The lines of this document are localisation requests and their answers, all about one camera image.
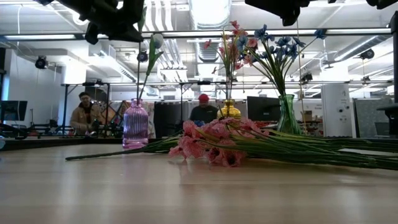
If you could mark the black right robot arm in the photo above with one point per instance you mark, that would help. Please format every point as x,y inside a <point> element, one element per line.
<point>382,3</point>

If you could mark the blue artificial flower bunch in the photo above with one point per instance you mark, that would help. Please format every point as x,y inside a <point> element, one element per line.
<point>280,81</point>

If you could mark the green glass vase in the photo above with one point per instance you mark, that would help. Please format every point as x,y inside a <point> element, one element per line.
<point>287,115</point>

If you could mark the person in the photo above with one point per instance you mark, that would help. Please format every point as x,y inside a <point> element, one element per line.
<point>85,115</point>
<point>203,113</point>

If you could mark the grey desk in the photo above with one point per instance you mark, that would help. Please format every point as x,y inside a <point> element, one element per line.
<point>390,115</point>

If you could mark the sparse pink flower bunch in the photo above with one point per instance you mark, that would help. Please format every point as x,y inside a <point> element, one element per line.
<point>230,62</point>

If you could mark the grey partition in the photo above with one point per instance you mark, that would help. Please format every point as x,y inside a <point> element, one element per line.
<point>367,118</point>

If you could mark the black stand frame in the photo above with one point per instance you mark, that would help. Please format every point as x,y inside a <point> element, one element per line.
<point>203,82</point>
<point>65,109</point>

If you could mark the pink ribbed glass vase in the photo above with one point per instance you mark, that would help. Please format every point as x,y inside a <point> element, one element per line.
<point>135,124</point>

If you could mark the long overhead beam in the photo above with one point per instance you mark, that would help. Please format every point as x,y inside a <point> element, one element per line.
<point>342,31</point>

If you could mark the black ceiling spotlight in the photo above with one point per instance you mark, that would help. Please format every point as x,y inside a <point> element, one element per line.
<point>41,63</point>
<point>307,77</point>
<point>367,54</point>
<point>142,56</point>

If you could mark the black partition panel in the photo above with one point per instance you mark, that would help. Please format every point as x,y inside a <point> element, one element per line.
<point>169,119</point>

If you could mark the amber glass vase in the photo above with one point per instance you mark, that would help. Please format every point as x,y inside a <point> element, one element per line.
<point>229,110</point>

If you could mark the black monitor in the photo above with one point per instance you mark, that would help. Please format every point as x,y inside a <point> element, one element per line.
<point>14,110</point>
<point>262,109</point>

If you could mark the black vertical pole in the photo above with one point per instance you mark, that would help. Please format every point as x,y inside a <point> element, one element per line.
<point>395,62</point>

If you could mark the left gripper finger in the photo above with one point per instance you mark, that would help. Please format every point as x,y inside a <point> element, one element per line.
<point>127,35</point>

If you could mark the dense pink flower bunch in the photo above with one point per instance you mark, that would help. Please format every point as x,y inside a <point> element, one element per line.
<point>192,146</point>

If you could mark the white cabinet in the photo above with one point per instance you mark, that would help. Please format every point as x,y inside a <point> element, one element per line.
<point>337,109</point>

